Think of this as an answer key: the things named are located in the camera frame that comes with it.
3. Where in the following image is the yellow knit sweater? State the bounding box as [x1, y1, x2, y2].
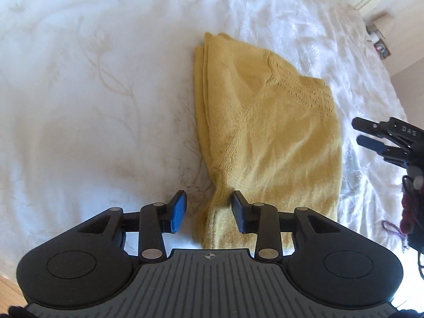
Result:
[194, 33, 342, 249]

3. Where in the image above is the purple lanyard strap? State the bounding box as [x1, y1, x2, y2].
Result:
[380, 219, 410, 252]

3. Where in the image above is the white embroidered bedspread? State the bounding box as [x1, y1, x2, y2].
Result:
[1, 0, 423, 311]

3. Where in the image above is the right wooden photo frame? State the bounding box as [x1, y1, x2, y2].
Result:
[374, 39, 391, 60]

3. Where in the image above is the black cable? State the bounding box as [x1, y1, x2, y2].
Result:
[413, 250, 424, 281]

